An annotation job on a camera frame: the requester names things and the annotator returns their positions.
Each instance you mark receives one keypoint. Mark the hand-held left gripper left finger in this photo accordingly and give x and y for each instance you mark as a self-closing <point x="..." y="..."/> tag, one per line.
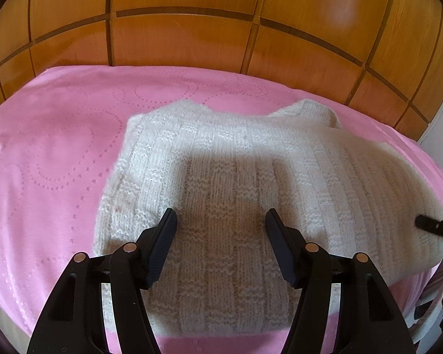
<point x="158" y="250"/>

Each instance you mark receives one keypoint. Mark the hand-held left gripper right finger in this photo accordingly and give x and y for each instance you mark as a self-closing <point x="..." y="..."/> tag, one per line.
<point x="280" y="247"/>

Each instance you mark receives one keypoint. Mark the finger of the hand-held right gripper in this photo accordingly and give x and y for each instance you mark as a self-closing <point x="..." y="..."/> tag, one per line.
<point x="432" y="224"/>

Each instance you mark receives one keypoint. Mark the white knitted sweater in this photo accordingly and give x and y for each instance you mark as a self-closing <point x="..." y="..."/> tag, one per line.
<point x="225" y="155"/>

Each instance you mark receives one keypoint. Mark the striped cloth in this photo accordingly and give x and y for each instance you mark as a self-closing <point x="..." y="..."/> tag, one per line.
<point x="435" y="278"/>

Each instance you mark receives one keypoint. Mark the pink bed sheet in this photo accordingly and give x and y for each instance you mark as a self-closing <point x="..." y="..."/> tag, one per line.
<point x="40" y="136"/>

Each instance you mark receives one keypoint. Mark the wooden panelled headboard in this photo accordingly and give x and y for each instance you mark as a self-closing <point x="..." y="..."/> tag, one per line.
<point x="169" y="37"/>

